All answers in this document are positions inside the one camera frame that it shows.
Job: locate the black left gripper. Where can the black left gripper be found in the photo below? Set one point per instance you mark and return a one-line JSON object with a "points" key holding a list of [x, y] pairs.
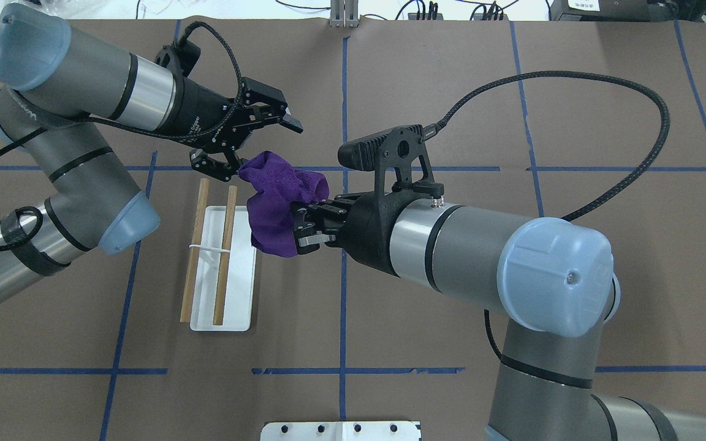
{"points": [[201, 112]]}

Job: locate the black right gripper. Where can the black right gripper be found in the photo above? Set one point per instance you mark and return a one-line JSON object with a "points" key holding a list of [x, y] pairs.
{"points": [[367, 225]]}

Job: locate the purple towel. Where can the purple towel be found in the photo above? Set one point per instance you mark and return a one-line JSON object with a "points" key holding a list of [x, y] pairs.
{"points": [[277, 185]]}

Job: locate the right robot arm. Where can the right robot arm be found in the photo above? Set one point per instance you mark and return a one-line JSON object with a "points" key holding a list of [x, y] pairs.
{"points": [[554, 280]]}

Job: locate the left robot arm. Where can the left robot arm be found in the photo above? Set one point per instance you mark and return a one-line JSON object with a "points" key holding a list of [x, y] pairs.
{"points": [[58, 84]]}

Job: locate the white wooden towel rack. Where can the white wooden towel rack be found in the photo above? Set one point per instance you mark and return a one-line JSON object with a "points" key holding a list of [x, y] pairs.
{"points": [[219, 284]]}

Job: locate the far black connector block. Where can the far black connector block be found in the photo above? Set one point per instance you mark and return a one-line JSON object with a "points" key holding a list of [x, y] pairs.
{"points": [[425, 11]]}

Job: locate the black connector block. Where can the black connector block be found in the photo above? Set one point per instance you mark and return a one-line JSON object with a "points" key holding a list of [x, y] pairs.
{"points": [[488, 12], [425, 11]]}

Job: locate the near black connector block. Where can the near black connector block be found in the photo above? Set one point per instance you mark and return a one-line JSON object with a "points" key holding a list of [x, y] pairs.
{"points": [[488, 12]]}

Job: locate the black computer box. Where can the black computer box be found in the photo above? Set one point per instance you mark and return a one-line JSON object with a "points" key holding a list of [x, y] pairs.
{"points": [[627, 11]]}

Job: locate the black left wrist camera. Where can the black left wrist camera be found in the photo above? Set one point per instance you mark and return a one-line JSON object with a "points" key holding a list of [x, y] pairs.
{"points": [[179, 58]]}

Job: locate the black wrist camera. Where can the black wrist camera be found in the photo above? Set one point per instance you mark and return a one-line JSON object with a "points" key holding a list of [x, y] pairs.
{"points": [[401, 149], [179, 58]]}

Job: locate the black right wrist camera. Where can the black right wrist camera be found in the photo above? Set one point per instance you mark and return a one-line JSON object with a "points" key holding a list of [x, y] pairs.
{"points": [[401, 149]]}

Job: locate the aluminium frame post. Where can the aluminium frame post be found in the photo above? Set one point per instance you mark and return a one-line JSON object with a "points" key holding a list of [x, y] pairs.
{"points": [[344, 14]]}

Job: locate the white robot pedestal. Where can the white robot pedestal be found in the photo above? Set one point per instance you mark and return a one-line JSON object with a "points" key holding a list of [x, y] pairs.
{"points": [[342, 430]]}

